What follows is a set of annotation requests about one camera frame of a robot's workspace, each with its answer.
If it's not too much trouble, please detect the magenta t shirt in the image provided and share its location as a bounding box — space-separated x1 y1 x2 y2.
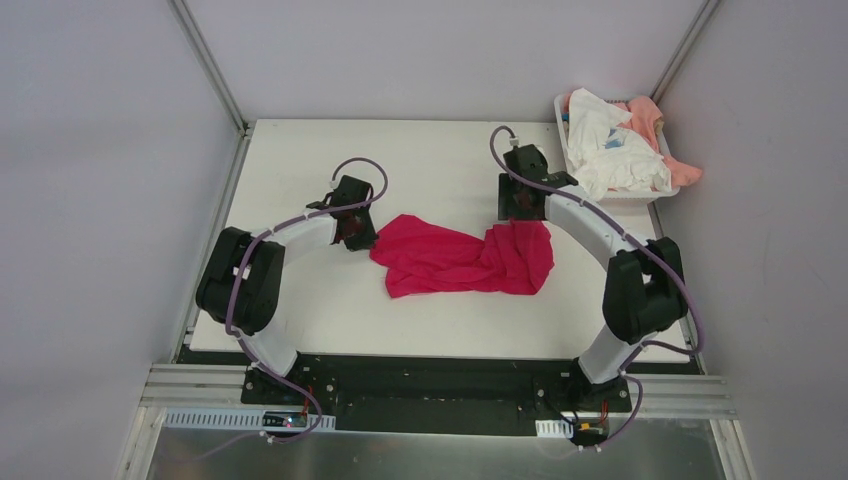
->
370 214 555 299

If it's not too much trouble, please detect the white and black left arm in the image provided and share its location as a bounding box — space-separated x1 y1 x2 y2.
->
194 175 387 405

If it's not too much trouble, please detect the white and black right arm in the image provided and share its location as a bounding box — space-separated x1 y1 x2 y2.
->
495 144 689 410

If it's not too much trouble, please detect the white crumpled t shirt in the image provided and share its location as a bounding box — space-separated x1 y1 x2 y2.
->
564 87 673 203

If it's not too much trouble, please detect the white plastic laundry basket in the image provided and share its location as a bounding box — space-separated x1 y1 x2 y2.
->
553 92 682 204

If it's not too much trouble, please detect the peach crumpled t shirt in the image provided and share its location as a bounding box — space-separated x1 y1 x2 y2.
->
614 96 703 188

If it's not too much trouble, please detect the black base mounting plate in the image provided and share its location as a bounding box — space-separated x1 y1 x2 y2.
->
175 344 704 439

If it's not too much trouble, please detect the right white slotted cable duct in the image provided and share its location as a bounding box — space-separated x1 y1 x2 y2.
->
535 420 574 439

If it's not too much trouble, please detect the white slotted cable duct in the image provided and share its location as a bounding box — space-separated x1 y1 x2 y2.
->
535 420 574 439
163 408 336 434

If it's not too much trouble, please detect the aluminium front rail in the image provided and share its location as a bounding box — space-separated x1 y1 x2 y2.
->
140 364 738 420

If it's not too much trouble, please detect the left white slotted cable duct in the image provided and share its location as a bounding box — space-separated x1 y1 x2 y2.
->
163 408 336 434

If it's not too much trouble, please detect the right aluminium corner post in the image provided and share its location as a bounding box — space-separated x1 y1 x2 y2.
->
650 0 723 104

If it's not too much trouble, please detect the aluminium corner post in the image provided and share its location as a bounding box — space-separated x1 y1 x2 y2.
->
650 0 723 104
167 0 249 136

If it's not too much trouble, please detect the left aluminium corner post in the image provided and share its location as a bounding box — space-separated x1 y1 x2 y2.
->
167 0 249 136

